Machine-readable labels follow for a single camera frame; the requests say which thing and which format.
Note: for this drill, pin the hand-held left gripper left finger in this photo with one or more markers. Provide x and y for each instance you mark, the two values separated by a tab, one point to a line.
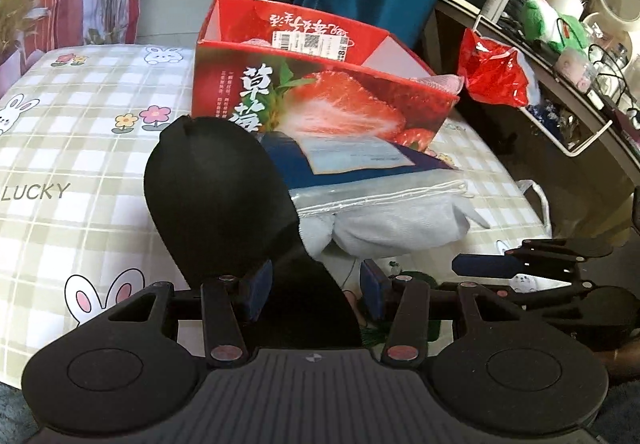
257	289

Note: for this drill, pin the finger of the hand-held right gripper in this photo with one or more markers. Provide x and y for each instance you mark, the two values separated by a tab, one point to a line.
487	265

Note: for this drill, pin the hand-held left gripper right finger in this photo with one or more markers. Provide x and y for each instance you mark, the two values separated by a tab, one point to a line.
372	291

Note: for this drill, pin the white mesh zipper bag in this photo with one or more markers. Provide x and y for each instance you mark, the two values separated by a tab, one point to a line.
400	229

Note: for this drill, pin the black cloth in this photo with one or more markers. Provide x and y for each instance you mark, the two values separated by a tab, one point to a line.
215	194

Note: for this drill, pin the red strawberry print cardboard box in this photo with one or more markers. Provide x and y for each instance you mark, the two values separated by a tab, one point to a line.
330	99

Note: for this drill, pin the blue packet in clear sleeve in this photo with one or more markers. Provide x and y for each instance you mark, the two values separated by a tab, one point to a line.
400	169

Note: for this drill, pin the blue patterned cloth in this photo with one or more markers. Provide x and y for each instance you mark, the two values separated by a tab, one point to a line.
542	111

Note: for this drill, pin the black desk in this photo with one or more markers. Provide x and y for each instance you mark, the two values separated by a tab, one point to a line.
620	149

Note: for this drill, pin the red plastic bag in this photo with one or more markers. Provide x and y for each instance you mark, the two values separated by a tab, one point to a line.
492	74

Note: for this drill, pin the clear jar of pink items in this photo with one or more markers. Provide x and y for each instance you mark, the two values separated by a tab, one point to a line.
572	66

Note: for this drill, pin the checked bunny print tablecloth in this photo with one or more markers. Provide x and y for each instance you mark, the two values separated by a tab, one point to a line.
100	134

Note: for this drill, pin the green plush toy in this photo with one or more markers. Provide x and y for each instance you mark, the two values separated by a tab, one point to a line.
575	31

